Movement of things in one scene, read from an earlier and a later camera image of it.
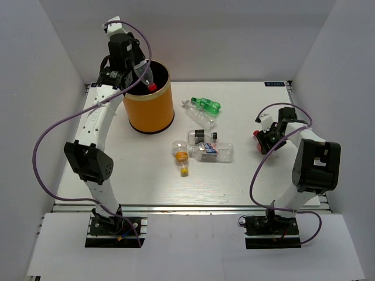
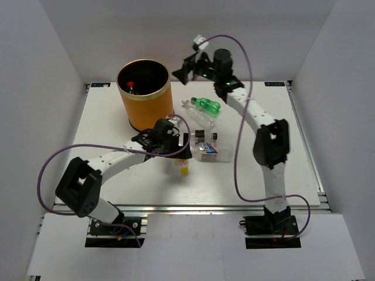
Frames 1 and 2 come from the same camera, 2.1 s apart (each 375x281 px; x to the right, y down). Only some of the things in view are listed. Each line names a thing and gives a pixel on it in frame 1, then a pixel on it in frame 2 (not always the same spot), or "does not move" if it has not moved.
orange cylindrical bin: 149,112 does not move
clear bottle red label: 139,68 → 130,84
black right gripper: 263,139 → 190,62
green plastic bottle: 210,106 does not move
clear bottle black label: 197,136 does not move
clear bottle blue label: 211,151 does not move
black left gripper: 139,54 → 176,137
